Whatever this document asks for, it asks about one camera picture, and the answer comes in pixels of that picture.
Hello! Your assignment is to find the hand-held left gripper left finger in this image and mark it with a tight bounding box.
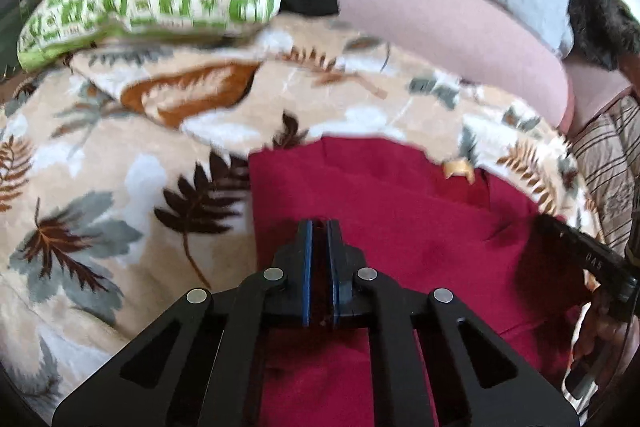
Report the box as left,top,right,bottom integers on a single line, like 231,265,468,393
52,220,314,427

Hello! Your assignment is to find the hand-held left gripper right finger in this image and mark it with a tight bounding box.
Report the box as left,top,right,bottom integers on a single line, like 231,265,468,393
326,219,582,427

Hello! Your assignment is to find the dark furry cushion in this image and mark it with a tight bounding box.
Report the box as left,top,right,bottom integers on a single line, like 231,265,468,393
567,0,640,72

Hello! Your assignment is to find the striped brown cushion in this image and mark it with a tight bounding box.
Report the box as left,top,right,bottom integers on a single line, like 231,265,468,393
570,97,640,253

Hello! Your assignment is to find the pink bolster pillow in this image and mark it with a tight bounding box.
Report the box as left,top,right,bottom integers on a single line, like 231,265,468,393
332,0,633,135

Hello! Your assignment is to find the person's right hand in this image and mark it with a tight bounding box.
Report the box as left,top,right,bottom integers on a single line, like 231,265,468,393
572,291,632,360

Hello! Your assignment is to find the leaf print blanket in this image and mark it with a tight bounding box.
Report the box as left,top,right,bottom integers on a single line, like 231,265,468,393
0,14,601,427

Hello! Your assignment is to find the red garment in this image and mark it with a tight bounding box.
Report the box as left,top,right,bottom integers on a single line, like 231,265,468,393
247,134,596,427

